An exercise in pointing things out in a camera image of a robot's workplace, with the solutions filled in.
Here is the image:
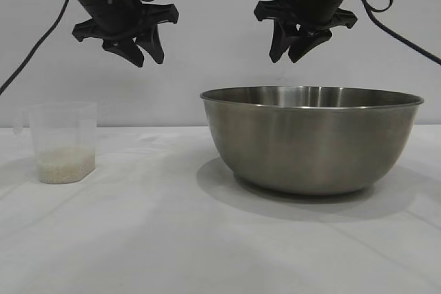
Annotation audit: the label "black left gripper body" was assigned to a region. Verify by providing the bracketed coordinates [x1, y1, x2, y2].
[72, 0, 179, 41]

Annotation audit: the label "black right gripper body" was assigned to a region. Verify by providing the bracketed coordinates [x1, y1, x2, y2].
[254, 0, 358, 34]

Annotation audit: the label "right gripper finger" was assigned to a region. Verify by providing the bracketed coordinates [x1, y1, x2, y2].
[268, 19, 300, 63]
[287, 28, 334, 64]

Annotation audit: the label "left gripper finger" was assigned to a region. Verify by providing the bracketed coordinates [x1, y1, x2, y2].
[103, 36, 145, 67]
[135, 23, 165, 65]

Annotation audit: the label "clear plastic measuring cup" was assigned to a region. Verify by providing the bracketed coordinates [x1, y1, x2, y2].
[12, 101, 98, 184]

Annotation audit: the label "stainless steel mixing bowl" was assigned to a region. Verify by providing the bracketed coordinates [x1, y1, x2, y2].
[199, 85, 425, 196]

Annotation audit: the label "white raw rice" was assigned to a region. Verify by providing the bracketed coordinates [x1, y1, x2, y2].
[37, 147, 96, 184]

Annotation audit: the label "long black left arm cable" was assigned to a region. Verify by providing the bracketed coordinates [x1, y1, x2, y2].
[0, 0, 72, 95]

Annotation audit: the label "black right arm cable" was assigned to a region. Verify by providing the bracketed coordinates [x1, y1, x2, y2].
[353, 0, 441, 66]

